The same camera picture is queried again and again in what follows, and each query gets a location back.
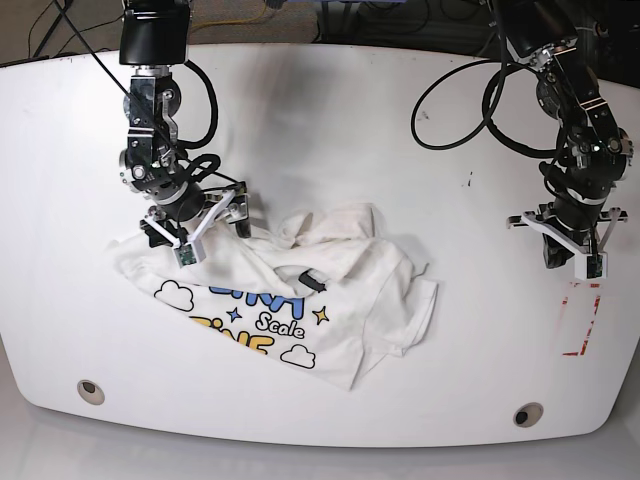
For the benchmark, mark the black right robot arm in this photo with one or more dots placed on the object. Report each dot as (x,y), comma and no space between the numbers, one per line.
(155,161)

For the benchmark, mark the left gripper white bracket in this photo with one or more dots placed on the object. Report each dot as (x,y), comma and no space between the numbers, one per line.
(561,243)

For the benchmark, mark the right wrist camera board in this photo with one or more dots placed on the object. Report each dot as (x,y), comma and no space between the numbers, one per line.
(186,255)

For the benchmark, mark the table grommet hole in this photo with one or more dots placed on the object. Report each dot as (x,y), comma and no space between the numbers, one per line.
(90,392)
(528,415)

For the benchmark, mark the white printed t-shirt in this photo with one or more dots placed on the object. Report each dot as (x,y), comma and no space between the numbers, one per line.
(323,294)

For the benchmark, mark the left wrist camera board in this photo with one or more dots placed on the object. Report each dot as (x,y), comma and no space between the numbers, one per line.
(590,267)

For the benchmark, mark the red tape rectangle marking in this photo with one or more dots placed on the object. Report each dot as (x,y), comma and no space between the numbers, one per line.
(578,315)

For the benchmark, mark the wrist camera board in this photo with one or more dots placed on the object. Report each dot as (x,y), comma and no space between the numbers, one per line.
(590,267)
(186,255)

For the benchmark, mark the left table grommet hole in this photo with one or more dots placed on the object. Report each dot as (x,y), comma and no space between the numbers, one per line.
(90,392)

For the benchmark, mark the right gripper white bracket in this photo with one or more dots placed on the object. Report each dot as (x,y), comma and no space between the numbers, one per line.
(196,211)

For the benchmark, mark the right table grommet hole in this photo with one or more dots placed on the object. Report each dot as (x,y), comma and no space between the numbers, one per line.
(528,415)

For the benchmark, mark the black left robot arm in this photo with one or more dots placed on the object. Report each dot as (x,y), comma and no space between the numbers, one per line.
(591,153)

